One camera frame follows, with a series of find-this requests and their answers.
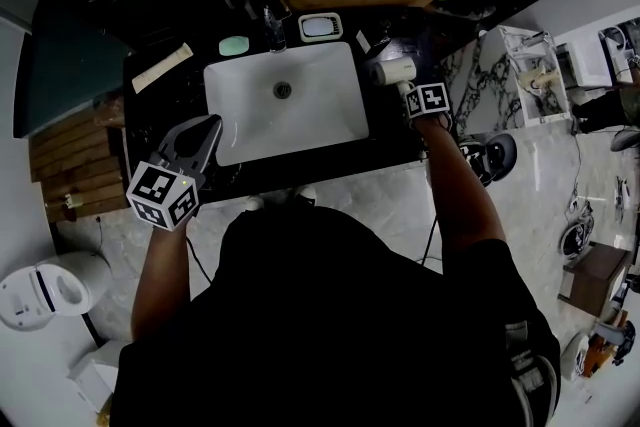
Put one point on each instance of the dark green panel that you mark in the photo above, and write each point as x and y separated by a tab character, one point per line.
65	85

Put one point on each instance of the brown wooden stool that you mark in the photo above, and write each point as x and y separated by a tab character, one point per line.
597	275

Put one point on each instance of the black office chair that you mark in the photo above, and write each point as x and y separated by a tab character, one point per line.
625	140

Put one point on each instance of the person's black shirt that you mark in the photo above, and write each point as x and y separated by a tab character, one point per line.
325	325

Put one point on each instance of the stack of wooden planks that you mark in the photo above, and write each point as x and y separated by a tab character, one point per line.
75	170

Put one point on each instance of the white rectangular sink basin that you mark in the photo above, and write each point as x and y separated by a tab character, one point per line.
320	115

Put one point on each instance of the black vanity counter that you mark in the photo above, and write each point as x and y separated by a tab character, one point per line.
165	115

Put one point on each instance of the person's left forearm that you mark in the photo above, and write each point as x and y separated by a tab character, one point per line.
160	285

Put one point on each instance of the person's right white shoe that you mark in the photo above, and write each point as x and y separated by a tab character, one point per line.
306	194

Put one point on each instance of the green soap bar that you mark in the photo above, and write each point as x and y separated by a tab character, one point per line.
234	46

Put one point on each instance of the black faucet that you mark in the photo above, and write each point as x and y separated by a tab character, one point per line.
275	30

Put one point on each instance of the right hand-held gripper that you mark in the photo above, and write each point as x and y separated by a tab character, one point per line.
427	100

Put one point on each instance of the black patterned gadget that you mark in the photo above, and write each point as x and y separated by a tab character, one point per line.
472	162

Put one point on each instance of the person's left white shoe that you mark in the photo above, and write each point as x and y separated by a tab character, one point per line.
254	203

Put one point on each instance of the beige flat strip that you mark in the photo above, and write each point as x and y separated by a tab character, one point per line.
162	68

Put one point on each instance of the small white card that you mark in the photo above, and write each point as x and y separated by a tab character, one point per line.
363	42

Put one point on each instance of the white toilet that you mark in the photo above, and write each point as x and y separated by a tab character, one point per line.
55	290

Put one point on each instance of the person's white shoe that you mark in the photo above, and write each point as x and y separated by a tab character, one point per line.
306	194
254	203

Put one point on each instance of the marble pattern cabinet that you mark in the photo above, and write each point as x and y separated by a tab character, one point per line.
485	80

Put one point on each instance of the white box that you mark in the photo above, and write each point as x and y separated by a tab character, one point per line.
95	375

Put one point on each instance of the person's right forearm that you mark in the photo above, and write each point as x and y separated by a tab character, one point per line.
460	195

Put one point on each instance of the black round device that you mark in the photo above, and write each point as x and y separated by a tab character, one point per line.
500	155

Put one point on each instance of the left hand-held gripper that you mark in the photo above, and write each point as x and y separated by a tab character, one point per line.
160	195

